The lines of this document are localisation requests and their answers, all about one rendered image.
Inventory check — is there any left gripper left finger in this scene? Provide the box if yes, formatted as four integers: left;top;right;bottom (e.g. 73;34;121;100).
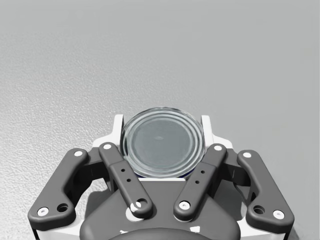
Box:
26;114;154;231

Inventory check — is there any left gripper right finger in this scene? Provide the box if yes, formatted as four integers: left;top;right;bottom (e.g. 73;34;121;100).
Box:
172;114;296;232

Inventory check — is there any blue can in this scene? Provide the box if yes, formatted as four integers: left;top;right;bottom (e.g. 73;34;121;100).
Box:
120;106;206;180

